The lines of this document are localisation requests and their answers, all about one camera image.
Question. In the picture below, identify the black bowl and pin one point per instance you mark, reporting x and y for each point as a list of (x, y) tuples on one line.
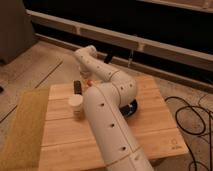
[(129, 109)]

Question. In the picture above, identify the orange pepper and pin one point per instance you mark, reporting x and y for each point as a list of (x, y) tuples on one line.
[(89, 82)]

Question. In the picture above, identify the wooden board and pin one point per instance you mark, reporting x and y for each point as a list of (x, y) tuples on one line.
[(68, 144)]

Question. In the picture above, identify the yellow-green cloth mat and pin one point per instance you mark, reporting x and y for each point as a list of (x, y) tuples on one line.
[(21, 150)]

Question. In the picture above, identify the grey cabinet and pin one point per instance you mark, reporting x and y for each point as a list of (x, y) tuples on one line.
[(16, 31)]

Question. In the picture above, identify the white paper cup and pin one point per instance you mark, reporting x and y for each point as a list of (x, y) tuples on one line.
[(75, 102)]

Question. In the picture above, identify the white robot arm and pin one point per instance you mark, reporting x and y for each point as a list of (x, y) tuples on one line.
[(101, 103)]

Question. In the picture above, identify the black remote-like bar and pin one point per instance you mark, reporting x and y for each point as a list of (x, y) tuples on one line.
[(77, 87)]

